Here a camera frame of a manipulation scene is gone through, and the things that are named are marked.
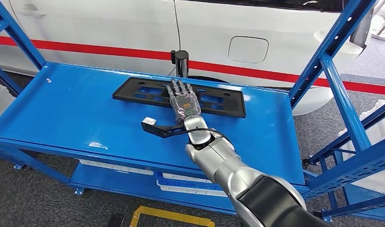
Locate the white car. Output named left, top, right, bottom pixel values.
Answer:
left=0, top=0, right=376, bottom=115

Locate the black camera cable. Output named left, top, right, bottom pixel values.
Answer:
left=162, top=127, right=233, bottom=145

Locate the black plastic plate frame part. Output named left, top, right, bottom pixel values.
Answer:
left=112, top=77, right=247, bottom=119

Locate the yellow floor tape square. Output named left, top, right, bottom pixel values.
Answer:
left=129, top=206, right=215, bottom=227

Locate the black barrier post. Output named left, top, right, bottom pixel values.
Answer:
left=171, top=50, right=190, bottom=79

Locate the black camera bracket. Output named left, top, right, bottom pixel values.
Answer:
left=141, top=120, right=185, bottom=139

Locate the blue metal shelf rack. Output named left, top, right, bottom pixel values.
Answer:
left=303, top=100, right=385, bottom=224
left=0, top=0, right=385, bottom=217

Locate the blue plastic bin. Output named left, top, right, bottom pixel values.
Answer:
left=154, top=170, right=226, bottom=192

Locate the red barrier belt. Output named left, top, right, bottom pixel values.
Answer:
left=188, top=60, right=385, bottom=96
left=0, top=35, right=173, bottom=61

